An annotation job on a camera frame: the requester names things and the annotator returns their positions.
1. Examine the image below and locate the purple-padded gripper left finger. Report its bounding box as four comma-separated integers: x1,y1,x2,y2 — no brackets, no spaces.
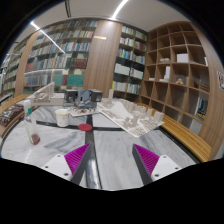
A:
42,143,92,185

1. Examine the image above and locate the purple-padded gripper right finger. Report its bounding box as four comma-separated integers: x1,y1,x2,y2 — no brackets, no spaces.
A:
132,144,181,185

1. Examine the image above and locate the clear plastic water bottle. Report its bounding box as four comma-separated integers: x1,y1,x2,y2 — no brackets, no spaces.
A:
24,100,40,145

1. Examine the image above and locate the red round coaster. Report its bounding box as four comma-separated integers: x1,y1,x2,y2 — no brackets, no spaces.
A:
78,124,92,131

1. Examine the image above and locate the wooden bench right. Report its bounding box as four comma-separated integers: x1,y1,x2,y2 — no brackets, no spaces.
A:
133,101,213,163

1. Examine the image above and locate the wooden bench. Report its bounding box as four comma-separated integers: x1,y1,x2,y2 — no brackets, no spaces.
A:
0,94,28,137
133,101,213,163

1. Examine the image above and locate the white paper cup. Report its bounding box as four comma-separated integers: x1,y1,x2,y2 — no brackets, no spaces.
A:
55,109,70,127

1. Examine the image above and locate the large white city model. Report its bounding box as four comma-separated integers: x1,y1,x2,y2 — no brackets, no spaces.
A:
97,99,164,137

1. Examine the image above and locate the dark architectural building model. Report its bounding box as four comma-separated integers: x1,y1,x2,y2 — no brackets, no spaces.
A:
64,89,102,109

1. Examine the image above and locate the dark book in cubby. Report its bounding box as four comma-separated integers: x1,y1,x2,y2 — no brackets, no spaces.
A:
196,98,208,119

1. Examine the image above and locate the white ramp architectural model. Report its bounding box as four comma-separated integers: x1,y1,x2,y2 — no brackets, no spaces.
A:
26,82,64,106

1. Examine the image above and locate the dark patterned book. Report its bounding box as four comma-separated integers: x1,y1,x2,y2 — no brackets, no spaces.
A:
0,104,24,127

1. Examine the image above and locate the wooden bench left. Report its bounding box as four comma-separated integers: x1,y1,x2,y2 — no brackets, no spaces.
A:
0,94,28,137

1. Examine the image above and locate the middle bookshelf with books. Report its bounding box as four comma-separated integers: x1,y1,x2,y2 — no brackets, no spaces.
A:
112,25,147,101

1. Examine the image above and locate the bookshelf with books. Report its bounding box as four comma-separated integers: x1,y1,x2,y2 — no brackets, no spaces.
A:
112,25,147,101
0,19,99,105

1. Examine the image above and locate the wooden cubby shelf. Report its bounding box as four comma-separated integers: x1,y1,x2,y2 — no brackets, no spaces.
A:
139,21,224,161

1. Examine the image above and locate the left bookshelf with books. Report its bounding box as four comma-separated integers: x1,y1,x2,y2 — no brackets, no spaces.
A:
0,19,99,105

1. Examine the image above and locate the white box on shelf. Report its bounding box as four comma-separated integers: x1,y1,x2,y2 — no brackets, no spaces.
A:
177,53,188,63

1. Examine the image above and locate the wooden wall panel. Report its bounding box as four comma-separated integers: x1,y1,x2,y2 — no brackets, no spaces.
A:
83,20,122,97

